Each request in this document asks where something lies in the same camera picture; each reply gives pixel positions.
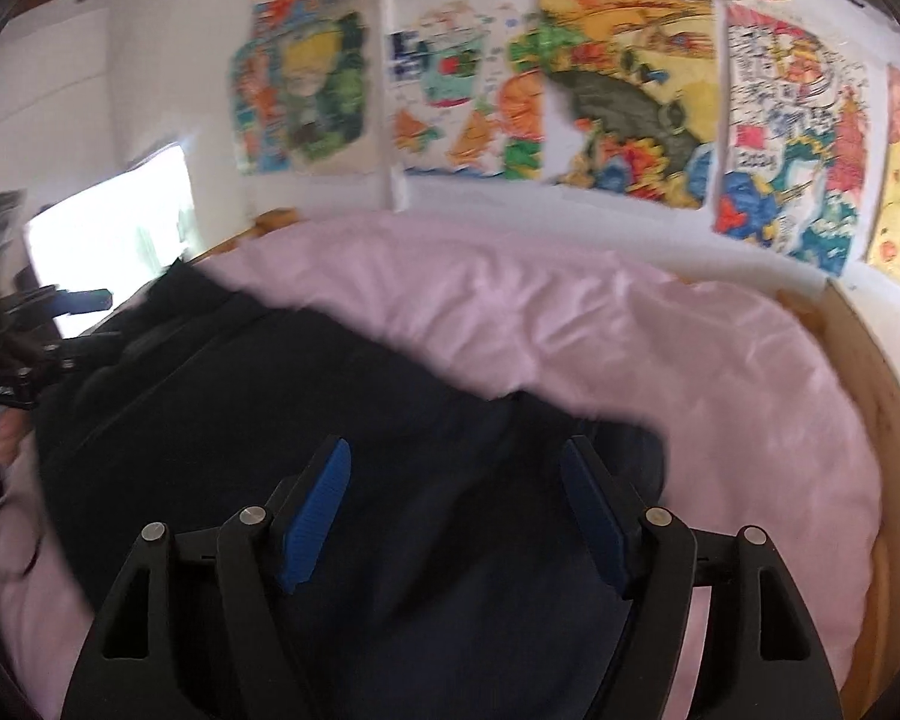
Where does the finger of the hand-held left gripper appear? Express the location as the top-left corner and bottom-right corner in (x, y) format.
(4, 285), (115, 320)
(4, 331), (125, 380)

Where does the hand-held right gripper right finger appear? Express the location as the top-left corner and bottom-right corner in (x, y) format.
(559, 435), (845, 720)

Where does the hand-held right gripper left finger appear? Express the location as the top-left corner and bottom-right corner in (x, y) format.
(60, 435), (353, 720)

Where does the black puffer jacket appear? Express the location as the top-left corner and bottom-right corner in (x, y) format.
(34, 259), (670, 720)

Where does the person's left hand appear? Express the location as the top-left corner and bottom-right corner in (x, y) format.
(0, 416), (35, 482)

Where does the bright window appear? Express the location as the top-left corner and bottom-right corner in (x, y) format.
(26, 145), (197, 340)

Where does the pink duvet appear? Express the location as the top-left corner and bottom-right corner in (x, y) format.
(0, 210), (883, 720)

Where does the wooden bed frame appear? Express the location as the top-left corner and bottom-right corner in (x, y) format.
(210, 208), (900, 720)

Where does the group of colourful wall drawings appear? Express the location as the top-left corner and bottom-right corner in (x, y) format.
(227, 0), (900, 310)

